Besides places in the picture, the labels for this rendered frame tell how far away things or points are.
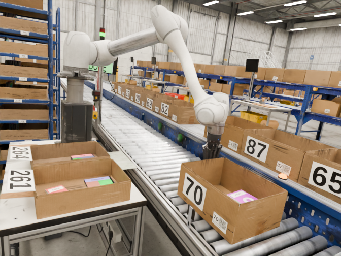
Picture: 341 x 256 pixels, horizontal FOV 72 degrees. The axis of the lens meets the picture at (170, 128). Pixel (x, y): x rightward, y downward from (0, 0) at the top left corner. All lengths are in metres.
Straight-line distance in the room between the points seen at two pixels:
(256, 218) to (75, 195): 0.72
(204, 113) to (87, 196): 0.60
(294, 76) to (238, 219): 6.07
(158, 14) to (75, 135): 0.92
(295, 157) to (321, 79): 5.21
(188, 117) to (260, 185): 1.18
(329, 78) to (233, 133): 4.97
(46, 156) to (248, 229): 1.18
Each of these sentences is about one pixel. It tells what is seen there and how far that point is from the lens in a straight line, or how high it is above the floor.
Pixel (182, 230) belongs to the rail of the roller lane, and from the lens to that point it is 1.06.
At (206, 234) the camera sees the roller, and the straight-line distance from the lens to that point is 1.02.
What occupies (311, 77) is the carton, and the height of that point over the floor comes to 1.56.
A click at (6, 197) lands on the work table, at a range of 1.27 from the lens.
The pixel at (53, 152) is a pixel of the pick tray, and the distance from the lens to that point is 1.60.
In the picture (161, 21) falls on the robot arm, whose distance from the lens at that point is 1.34.
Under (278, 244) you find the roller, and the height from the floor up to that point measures 0.74.
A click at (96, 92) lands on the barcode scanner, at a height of 1.08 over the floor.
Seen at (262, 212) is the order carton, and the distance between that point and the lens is 1.05.
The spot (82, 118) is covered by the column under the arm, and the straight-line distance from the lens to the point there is 1.67.
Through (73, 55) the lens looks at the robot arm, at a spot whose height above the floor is 1.38.
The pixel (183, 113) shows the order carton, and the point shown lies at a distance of 2.17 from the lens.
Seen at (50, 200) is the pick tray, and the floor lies 0.82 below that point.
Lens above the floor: 1.35
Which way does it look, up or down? 14 degrees down
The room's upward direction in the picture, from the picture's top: 7 degrees clockwise
